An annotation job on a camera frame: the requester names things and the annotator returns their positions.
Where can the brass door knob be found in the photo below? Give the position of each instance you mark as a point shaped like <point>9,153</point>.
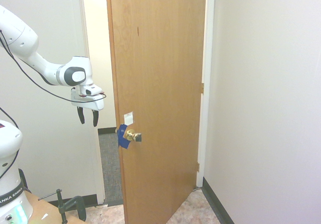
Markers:
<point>131,134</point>

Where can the brass door hinge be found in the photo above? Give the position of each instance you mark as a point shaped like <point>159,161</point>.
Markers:
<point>202,88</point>
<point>197,167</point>

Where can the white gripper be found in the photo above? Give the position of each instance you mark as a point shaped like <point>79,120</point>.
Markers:
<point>91,104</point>

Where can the brown wooden door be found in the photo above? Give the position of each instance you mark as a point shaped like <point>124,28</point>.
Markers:
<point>160,96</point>

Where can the blue tape patch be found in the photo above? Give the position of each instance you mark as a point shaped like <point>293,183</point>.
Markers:
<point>123,138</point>

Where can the white paper label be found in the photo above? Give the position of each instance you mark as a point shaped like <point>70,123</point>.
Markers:
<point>128,118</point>

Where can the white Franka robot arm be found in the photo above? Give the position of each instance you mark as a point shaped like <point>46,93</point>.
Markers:
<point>20,35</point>

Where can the white door frame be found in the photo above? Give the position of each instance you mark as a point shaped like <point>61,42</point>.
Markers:
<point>206,88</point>

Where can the black table clamp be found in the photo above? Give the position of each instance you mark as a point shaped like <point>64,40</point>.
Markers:
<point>67,206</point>

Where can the wrist camera with red trim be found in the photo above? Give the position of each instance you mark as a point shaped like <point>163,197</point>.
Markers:
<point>91,91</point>

